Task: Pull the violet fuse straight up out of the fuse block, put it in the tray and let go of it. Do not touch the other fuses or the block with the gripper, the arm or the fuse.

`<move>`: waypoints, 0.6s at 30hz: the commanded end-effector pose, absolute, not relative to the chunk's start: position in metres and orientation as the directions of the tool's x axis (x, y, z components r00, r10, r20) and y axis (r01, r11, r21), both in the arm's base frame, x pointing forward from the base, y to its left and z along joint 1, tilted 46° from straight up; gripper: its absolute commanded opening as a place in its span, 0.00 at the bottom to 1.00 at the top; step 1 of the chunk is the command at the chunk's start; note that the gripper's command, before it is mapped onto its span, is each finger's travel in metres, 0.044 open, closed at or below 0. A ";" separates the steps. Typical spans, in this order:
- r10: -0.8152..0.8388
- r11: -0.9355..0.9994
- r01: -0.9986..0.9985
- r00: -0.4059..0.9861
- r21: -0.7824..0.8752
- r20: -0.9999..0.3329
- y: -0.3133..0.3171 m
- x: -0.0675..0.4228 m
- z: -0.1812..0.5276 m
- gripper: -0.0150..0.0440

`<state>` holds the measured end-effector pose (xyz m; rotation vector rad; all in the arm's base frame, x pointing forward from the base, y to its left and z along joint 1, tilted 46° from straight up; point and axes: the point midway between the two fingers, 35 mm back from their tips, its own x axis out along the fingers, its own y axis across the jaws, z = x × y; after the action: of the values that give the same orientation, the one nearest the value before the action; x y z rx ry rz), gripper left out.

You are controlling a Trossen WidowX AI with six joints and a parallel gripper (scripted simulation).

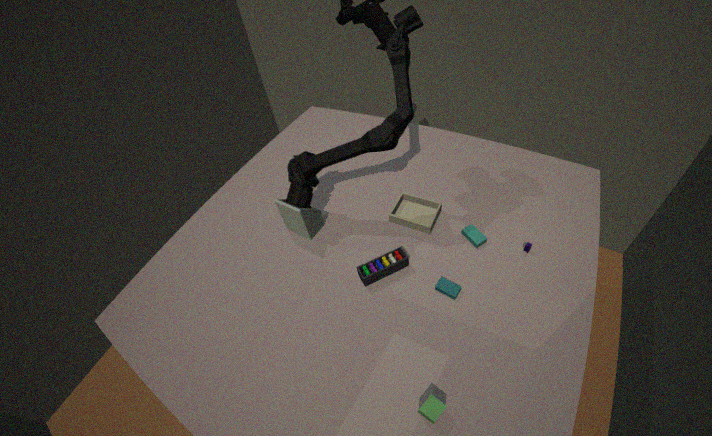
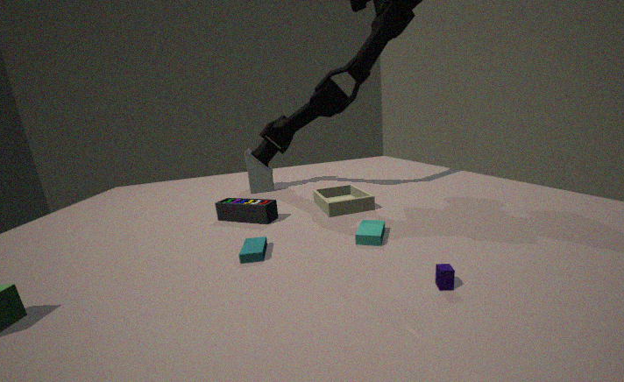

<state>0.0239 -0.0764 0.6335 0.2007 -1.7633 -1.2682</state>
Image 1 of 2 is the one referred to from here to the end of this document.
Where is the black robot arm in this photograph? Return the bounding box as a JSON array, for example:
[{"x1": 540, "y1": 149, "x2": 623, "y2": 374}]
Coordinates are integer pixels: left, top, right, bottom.
[{"x1": 282, "y1": 5, "x2": 423, "y2": 208}]

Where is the teal rectangular block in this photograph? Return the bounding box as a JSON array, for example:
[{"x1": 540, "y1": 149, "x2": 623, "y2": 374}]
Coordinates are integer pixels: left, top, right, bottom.
[
  {"x1": 462, "y1": 224, "x2": 488, "y2": 248},
  {"x1": 435, "y1": 277, "x2": 462, "y2": 300}
]

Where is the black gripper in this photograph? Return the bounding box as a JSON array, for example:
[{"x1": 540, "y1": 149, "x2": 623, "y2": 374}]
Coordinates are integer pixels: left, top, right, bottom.
[{"x1": 336, "y1": 0, "x2": 389, "y2": 30}]

